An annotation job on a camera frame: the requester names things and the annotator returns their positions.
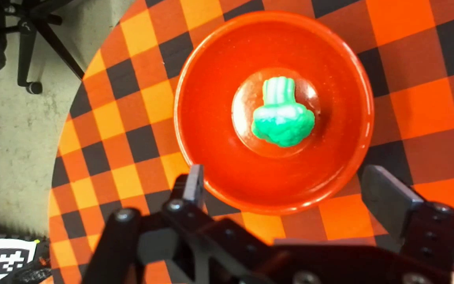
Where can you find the red black plaid tablecloth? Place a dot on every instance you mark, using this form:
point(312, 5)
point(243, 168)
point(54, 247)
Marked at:
point(421, 105)

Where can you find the green toy broccoli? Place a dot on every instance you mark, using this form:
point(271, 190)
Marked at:
point(282, 124)

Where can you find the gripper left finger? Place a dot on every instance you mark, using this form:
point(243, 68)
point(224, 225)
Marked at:
point(195, 184)

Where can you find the empty orange plastic bowl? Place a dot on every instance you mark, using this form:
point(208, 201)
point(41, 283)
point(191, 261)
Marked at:
point(211, 158)

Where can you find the black office chair base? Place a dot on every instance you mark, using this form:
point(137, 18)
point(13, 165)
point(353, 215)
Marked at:
point(25, 53)

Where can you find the black white calibration board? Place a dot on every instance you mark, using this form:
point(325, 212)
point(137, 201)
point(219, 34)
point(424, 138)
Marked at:
point(6, 261)

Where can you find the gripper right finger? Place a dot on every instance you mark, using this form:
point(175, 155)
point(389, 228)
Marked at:
point(389, 203)

